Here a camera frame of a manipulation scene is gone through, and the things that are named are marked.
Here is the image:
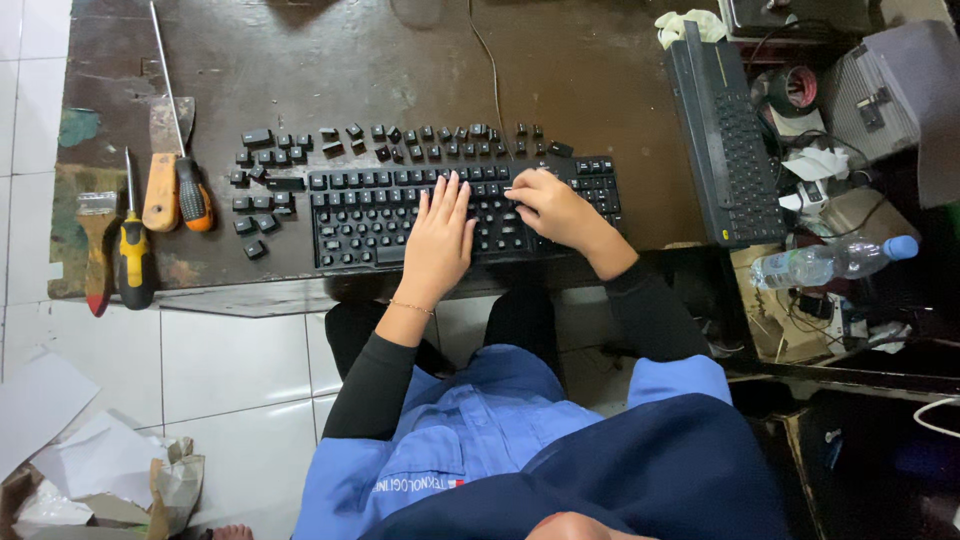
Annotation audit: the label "dark blue headscarf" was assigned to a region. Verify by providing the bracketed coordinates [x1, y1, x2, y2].
[358, 393, 790, 540]

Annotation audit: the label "wooden paintbrush with red tip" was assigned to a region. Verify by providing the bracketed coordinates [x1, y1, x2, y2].
[76, 191, 120, 318]

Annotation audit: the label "black tape roll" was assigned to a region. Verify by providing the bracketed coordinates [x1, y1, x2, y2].
[765, 65, 819, 118]

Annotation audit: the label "white power adapter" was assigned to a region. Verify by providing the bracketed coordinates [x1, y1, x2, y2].
[778, 180, 831, 219]

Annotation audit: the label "black trousers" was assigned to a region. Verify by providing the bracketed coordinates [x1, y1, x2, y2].
[324, 287, 565, 380]

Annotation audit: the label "person's left hand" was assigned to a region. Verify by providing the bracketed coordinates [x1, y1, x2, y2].
[403, 171, 479, 292]

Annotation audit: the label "grey metal case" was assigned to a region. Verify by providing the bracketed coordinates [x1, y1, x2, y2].
[819, 20, 960, 210]

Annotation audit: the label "black keyboard with missing keycaps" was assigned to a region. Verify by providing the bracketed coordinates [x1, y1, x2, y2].
[307, 155, 624, 273]

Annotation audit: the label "white cable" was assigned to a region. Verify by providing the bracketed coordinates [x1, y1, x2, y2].
[912, 396, 960, 441]

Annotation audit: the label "blue work shirt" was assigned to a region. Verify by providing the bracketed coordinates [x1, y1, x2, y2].
[292, 343, 733, 540]

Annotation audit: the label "yellow black screwdriver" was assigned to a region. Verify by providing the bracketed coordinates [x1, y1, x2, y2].
[114, 146, 158, 312]

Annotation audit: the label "thin keyboard cable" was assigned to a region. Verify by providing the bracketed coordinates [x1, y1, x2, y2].
[466, 0, 519, 162]

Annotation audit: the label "clear water bottle blue cap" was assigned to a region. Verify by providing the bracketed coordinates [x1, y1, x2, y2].
[749, 234, 921, 292]

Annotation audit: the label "heap of papers and cardboard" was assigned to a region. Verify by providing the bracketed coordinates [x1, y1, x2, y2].
[0, 351, 206, 540]

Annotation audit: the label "crumpled white cloth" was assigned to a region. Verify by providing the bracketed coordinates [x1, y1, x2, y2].
[654, 9, 729, 51]

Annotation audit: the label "person's right hand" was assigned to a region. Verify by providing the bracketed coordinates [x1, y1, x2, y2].
[504, 168, 639, 282]

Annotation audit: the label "crumpled white paper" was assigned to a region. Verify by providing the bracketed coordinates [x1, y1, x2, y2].
[780, 146, 851, 182]

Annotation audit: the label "wooden handled putty knife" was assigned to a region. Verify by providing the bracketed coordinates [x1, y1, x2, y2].
[141, 96, 197, 234]

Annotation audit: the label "black complete keyboard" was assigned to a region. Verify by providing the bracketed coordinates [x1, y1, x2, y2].
[663, 21, 788, 249]

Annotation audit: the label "black device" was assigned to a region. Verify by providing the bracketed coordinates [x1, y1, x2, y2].
[718, 0, 880, 40]

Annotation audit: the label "group of loose black keycaps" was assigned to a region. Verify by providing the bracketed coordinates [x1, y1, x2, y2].
[228, 122, 575, 261]

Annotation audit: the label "orange black long screwdriver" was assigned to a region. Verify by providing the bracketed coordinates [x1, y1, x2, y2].
[148, 0, 216, 234]

